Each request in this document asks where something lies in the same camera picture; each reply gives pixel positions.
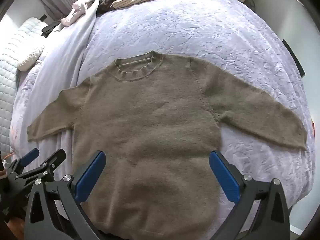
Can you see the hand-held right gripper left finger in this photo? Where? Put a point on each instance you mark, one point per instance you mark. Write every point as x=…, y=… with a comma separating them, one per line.
x=91, y=177

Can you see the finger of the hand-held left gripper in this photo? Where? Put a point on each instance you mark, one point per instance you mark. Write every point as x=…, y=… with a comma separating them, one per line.
x=52, y=160
x=28, y=156

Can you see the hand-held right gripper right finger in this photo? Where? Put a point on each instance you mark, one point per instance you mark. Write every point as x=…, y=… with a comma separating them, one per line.
x=225, y=177

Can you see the brown fleece towel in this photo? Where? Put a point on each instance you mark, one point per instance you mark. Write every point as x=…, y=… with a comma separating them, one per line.
x=150, y=130

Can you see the white quilted headboard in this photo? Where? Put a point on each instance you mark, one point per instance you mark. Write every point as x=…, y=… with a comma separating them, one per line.
x=6, y=92

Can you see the smooth lavender blanket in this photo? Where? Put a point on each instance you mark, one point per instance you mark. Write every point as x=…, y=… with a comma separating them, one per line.
x=67, y=55

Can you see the white quilted pillow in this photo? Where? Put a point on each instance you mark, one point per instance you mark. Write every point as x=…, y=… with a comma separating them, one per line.
x=22, y=42

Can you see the black object beside pillow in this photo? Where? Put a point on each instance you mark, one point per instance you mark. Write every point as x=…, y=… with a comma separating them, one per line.
x=50, y=28

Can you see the embossed lavender bedspread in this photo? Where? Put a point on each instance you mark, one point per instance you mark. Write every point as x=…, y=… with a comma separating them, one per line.
x=212, y=30

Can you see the pale pink cloth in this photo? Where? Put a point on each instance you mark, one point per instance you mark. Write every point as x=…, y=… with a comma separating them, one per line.
x=75, y=11

